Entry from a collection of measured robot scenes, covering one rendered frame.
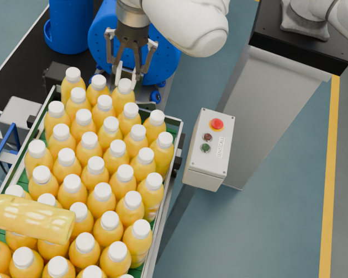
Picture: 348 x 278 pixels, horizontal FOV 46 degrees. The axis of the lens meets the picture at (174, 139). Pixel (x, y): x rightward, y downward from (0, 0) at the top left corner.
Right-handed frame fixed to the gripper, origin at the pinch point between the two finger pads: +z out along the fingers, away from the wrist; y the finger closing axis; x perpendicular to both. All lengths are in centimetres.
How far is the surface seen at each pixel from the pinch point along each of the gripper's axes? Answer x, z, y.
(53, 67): -8.8, 15.1, 24.4
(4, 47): -97, 115, 96
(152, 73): -15.0, 12.4, -5.4
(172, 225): 11, 64, -27
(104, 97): 5.5, 4.5, 4.1
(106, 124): 13.9, 4.5, 1.0
